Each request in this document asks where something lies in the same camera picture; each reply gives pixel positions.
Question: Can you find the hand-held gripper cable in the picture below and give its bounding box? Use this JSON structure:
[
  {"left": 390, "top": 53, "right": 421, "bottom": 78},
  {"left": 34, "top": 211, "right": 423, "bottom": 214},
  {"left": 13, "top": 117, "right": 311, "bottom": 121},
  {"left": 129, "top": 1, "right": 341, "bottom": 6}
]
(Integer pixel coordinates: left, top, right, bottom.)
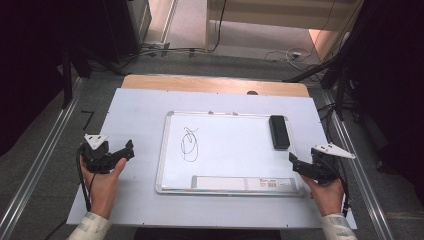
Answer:
[
  {"left": 321, "top": 156, "right": 352, "bottom": 215},
  {"left": 76, "top": 145, "right": 98, "bottom": 213}
]

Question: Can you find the dark cabinet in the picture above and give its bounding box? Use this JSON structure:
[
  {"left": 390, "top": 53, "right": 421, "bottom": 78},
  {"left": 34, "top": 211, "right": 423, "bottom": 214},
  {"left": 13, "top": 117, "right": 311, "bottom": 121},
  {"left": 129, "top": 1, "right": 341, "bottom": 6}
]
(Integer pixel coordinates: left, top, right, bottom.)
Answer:
[{"left": 101, "top": 0, "right": 153, "bottom": 64}]

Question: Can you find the black whiteboard eraser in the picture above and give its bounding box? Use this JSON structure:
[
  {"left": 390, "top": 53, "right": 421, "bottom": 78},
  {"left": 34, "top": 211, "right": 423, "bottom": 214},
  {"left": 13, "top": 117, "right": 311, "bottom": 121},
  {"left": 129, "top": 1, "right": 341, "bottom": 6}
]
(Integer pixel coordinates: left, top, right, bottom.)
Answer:
[{"left": 268, "top": 114, "right": 291, "bottom": 151}]

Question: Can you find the black tripod stand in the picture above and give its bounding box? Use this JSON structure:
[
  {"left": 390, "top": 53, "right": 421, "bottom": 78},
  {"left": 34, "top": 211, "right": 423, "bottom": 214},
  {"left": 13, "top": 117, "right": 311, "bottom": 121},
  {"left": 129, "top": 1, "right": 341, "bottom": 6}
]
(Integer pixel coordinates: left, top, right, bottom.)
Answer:
[{"left": 282, "top": 0, "right": 371, "bottom": 122}]

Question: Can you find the left hand-held gripper cable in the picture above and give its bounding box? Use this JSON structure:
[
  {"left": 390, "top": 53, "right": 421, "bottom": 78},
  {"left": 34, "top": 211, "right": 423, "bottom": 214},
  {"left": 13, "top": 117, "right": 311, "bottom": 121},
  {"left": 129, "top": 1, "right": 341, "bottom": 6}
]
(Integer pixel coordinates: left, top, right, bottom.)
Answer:
[{"left": 76, "top": 145, "right": 98, "bottom": 213}]

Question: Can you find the white table cover sheet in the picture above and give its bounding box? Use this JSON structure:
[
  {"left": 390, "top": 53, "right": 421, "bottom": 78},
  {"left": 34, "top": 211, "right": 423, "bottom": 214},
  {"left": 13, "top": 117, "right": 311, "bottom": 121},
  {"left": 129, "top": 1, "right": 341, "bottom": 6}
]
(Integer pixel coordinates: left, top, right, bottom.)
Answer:
[{"left": 66, "top": 87, "right": 358, "bottom": 231}]

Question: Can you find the grey power strip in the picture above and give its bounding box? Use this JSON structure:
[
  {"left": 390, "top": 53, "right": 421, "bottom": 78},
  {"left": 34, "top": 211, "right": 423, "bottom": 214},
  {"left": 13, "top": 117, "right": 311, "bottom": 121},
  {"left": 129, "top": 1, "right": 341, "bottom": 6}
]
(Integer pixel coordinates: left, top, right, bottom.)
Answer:
[{"left": 142, "top": 40, "right": 171, "bottom": 57}]

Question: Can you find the wooden table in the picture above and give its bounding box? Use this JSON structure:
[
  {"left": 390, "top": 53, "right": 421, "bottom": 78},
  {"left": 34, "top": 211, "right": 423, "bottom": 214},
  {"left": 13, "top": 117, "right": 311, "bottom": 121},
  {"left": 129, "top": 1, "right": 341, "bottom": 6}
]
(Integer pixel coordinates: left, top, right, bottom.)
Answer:
[{"left": 121, "top": 74, "right": 311, "bottom": 99}]

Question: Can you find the black hanging cable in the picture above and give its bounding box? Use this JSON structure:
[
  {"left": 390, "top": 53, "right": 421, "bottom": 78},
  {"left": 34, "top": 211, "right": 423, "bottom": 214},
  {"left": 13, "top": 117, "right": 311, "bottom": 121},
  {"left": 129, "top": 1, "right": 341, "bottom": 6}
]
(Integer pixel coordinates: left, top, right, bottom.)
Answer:
[{"left": 205, "top": 0, "right": 228, "bottom": 53}]

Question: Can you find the person's right hand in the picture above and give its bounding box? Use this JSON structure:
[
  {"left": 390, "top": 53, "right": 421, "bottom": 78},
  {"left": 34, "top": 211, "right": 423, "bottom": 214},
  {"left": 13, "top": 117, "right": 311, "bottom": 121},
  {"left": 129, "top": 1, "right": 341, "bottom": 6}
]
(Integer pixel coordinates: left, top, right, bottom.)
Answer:
[{"left": 301, "top": 174, "right": 345, "bottom": 218}]

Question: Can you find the metal floor rail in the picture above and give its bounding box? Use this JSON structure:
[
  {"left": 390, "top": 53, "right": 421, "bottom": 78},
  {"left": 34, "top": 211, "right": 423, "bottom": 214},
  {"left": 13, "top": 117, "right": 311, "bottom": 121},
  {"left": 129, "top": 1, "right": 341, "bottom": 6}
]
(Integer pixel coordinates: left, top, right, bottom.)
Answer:
[
  {"left": 0, "top": 77, "right": 85, "bottom": 240},
  {"left": 320, "top": 89, "right": 396, "bottom": 240}
]

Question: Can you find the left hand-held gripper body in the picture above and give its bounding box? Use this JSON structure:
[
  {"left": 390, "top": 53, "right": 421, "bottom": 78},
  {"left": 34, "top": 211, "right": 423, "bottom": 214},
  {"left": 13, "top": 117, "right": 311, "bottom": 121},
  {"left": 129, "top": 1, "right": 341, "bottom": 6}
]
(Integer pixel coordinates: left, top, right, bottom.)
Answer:
[{"left": 81, "top": 133, "right": 112, "bottom": 175}]

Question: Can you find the right hand-held gripper cable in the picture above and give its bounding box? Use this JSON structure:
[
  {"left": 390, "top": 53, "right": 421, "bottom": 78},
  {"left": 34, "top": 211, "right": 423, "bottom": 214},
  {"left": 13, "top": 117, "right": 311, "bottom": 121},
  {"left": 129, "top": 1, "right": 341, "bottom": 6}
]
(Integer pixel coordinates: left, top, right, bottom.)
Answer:
[{"left": 321, "top": 156, "right": 352, "bottom": 215}]

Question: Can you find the person's left hand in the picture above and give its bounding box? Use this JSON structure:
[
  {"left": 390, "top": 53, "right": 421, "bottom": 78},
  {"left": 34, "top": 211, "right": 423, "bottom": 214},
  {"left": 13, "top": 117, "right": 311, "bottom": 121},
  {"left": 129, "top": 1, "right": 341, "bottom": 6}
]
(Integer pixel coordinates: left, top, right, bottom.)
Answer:
[{"left": 80, "top": 157, "right": 128, "bottom": 220}]

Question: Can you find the person's dark clothing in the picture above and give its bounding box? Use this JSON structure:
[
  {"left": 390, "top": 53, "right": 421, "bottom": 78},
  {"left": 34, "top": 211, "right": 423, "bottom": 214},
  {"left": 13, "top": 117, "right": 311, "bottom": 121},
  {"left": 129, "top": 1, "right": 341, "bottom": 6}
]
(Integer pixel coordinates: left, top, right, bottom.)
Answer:
[{"left": 133, "top": 227, "right": 283, "bottom": 240}]

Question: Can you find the black metal stand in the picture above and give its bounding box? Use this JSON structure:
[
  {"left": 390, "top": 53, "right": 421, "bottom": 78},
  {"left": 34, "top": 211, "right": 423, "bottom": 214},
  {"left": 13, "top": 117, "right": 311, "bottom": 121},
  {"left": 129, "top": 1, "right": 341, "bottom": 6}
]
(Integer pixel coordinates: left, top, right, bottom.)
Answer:
[{"left": 61, "top": 46, "right": 75, "bottom": 110}]

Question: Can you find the white floor cable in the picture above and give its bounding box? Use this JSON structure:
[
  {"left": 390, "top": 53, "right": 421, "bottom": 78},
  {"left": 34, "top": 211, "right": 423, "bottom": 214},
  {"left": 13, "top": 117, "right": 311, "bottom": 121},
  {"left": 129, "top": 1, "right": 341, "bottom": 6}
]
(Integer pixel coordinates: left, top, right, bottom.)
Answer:
[{"left": 264, "top": 47, "right": 314, "bottom": 65}]

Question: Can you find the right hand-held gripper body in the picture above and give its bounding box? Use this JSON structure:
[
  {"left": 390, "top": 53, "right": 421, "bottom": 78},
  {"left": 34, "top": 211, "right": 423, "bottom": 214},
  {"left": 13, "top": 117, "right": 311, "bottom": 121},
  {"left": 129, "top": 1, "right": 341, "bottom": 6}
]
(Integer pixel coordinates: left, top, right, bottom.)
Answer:
[{"left": 309, "top": 143, "right": 356, "bottom": 185}]

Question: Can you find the silver-framed whiteboard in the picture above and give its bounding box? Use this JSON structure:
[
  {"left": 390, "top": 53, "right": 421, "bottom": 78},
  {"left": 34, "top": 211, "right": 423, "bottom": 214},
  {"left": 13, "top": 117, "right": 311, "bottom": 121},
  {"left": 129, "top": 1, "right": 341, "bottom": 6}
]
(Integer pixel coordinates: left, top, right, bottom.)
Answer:
[{"left": 154, "top": 110, "right": 306, "bottom": 197}]

